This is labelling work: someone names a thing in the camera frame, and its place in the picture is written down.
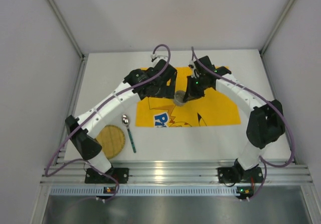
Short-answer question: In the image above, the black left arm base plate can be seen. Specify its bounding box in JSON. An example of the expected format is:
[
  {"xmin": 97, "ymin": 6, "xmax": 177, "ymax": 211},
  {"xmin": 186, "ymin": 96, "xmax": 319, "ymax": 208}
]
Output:
[{"xmin": 84, "ymin": 168, "xmax": 129, "ymax": 184}]

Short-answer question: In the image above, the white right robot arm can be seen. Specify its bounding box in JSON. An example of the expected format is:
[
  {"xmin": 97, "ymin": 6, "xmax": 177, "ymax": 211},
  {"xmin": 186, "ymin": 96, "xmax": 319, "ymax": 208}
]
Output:
[{"xmin": 182, "ymin": 56, "xmax": 285, "ymax": 181}]

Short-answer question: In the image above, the spoon with green handle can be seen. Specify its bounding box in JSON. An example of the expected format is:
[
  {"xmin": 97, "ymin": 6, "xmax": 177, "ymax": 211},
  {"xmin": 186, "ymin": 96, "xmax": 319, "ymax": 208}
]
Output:
[{"xmin": 121, "ymin": 114, "xmax": 136, "ymax": 153}]

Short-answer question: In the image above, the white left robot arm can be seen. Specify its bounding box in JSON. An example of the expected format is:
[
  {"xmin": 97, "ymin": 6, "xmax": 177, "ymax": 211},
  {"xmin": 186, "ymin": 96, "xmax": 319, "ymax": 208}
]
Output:
[{"xmin": 65, "ymin": 59, "xmax": 177, "ymax": 173}]

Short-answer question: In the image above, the aluminium mounting rail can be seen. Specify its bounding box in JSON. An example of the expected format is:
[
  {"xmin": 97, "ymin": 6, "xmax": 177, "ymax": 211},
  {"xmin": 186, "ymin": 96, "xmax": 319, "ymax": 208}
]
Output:
[{"xmin": 41, "ymin": 151, "xmax": 312, "ymax": 185}]

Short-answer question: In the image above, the yellow cartoon placemat cloth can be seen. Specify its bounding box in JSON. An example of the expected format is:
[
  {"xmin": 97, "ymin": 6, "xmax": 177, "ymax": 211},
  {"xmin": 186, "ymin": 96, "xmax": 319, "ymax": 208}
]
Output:
[{"xmin": 135, "ymin": 66, "xmax": 242, "ymax": 128}]

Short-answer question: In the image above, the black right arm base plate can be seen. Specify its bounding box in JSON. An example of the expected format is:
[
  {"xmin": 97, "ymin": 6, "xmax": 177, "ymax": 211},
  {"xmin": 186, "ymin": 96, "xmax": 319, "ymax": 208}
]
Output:
[{"xmin": 217, "ymin": 167, "xmax": 263, "ymax": 184}]

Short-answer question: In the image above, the perforated grey cable duct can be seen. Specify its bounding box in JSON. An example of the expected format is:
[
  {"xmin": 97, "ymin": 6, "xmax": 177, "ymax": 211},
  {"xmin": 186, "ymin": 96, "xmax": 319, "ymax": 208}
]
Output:
[{"xmin": 50, "ymin": 186, "xmax": 253, "ymax": 197}]

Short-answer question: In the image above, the round woven bamboo plate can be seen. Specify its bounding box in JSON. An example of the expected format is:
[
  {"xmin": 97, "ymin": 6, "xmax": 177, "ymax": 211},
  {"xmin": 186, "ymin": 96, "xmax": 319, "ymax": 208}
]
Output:
[{"xmin": 95, "ymin": 125, "xmax": 125, "ymax": 159}]

